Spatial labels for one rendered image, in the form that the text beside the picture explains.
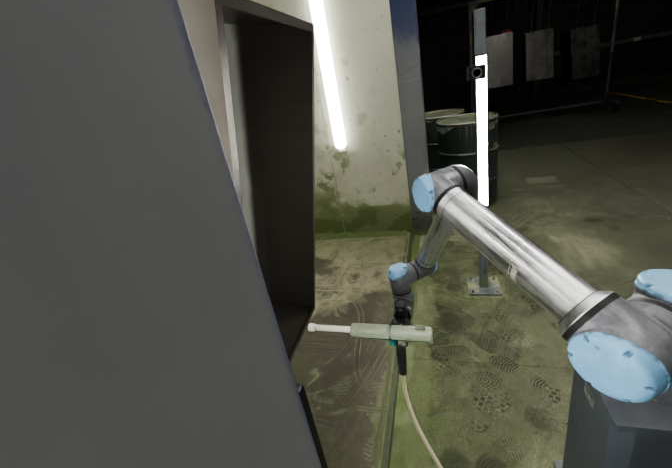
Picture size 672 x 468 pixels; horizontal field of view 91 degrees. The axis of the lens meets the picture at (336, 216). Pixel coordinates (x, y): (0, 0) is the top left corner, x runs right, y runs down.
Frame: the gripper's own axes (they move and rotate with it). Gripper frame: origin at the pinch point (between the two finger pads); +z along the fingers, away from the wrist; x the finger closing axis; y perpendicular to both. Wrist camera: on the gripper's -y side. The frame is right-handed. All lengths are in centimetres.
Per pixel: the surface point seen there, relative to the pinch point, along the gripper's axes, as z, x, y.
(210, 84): 45, 30, -92
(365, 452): 9, 15, 49
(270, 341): 96, -4, -74
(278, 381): 96, -4, -72
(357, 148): -181, 46, -55
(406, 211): -186, 6, 5
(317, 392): -17, 43, 47
